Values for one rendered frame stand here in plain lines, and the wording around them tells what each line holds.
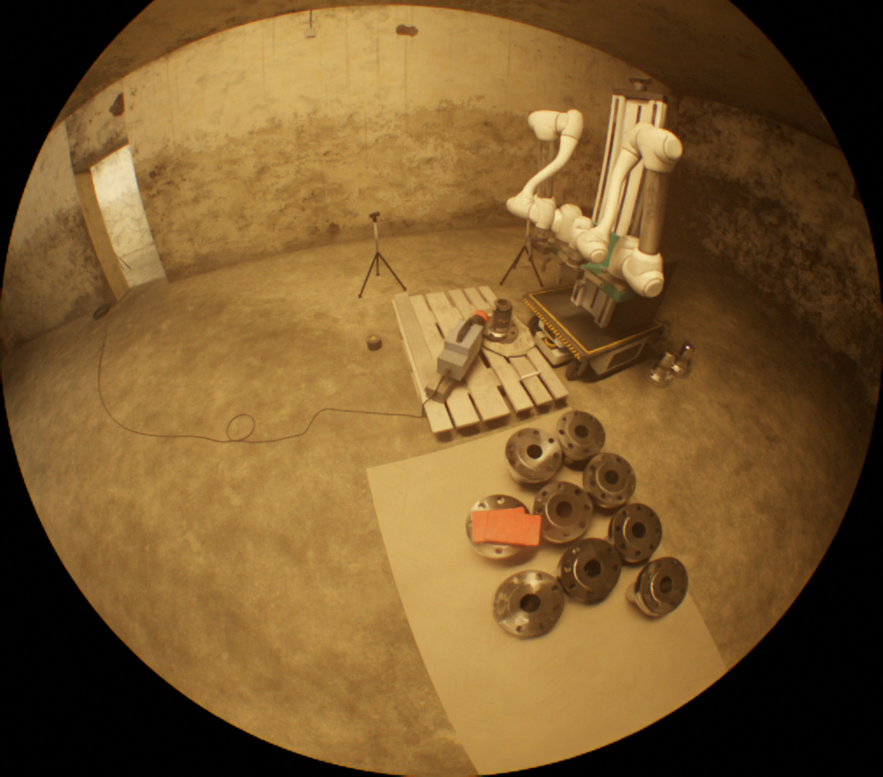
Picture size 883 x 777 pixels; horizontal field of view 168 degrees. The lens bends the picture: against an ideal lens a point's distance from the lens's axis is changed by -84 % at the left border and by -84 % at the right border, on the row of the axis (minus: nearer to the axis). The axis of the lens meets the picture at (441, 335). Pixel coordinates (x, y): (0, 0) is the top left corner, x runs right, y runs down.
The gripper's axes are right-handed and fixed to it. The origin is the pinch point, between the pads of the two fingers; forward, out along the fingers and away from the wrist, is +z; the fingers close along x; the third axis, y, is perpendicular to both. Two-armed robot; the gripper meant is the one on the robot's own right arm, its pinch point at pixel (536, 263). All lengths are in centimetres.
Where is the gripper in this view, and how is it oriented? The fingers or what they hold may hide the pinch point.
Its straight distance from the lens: 179.0
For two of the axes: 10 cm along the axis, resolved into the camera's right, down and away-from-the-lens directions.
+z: -0.2, 7.7, 6.4
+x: -3.5, -6.1, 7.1
